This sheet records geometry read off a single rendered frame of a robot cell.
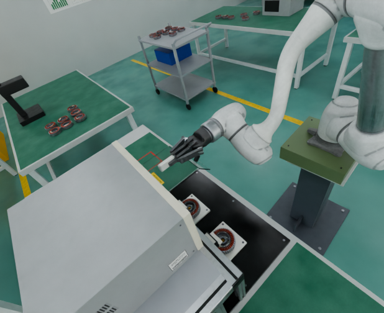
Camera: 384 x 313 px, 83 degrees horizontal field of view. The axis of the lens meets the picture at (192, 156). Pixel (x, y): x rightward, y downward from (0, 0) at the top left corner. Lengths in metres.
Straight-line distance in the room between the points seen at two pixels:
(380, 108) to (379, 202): 1.42
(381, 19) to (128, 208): 0.79
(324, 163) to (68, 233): 1.17
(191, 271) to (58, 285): 0.33
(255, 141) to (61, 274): 0.71
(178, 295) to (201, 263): 0.10
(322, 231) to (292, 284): 1.01
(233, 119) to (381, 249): 1.56
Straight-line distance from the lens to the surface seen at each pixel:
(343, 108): 1.24
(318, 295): 1.08
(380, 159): 1.15
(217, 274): 0.69
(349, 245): 2.06
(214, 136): 0.86
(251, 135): 0.87
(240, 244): 1.07
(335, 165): 1.33
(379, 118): 1.05
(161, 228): 0.55
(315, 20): 0.89
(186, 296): 0.69
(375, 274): 2.03
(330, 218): 2.11
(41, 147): 2.36
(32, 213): 0.80
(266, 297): 1.05
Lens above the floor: 1.78
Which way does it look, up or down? 44 degrees down
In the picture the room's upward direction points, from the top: 16 degrees counter-clockwise
